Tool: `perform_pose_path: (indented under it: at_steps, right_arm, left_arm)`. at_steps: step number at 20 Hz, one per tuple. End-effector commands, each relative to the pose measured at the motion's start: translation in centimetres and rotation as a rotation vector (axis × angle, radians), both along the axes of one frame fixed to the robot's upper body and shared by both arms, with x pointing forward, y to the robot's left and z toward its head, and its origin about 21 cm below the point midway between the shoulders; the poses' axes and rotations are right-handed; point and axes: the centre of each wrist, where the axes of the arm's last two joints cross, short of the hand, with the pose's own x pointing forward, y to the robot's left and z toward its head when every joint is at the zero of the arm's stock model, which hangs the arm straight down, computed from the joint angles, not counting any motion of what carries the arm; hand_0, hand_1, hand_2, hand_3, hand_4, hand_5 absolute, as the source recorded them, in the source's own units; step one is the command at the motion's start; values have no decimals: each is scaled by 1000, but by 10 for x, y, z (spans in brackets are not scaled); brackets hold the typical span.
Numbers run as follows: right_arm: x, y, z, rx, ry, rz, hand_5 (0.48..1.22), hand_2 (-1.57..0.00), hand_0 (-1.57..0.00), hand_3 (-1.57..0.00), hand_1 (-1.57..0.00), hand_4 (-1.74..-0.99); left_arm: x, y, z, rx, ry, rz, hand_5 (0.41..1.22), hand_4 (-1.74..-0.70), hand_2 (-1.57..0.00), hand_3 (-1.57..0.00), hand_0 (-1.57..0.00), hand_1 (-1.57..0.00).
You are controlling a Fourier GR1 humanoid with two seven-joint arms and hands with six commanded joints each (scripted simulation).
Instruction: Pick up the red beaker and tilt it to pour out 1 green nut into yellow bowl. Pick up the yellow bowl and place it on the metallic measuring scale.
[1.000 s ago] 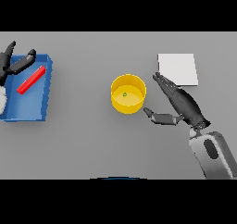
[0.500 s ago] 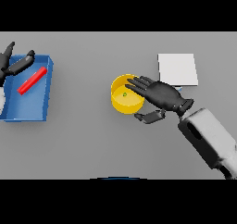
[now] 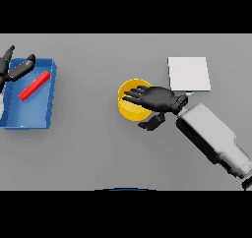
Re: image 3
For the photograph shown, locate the blue tray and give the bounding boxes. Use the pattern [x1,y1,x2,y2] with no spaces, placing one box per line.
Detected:
[0,57,58,131]

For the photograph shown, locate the pale square measuring scale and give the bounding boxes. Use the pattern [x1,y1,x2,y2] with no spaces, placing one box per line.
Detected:
[167,56,212,92]

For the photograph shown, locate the robot left hand dark grey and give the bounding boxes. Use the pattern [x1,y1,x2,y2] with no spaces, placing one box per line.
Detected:
[0,44,36,94]

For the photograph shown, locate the robot right hand dark grey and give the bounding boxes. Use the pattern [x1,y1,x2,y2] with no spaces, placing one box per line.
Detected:
[121,85,189,132]

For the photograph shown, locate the red beaker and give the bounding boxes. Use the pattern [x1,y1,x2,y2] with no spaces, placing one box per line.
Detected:
[18,70,51,102]

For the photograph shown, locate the yellow bowl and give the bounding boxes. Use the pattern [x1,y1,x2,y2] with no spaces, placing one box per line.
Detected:
[117,78,154,122]

